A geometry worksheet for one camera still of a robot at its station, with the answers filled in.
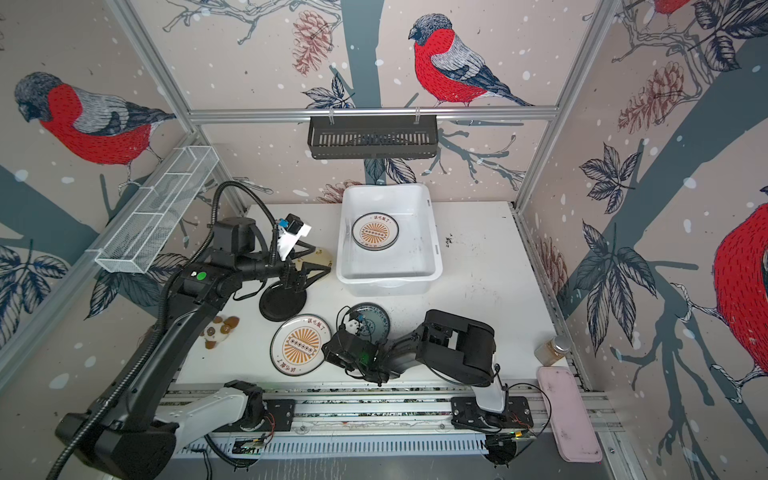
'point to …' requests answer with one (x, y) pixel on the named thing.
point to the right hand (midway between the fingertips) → (317, 354)
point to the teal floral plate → (375, 324)
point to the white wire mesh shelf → (155, 211)
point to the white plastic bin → (407, 268)
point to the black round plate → (281, 304)
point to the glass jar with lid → (552, 350)
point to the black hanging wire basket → (372, 137)
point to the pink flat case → (570, 415)
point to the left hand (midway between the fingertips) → (317, 258)
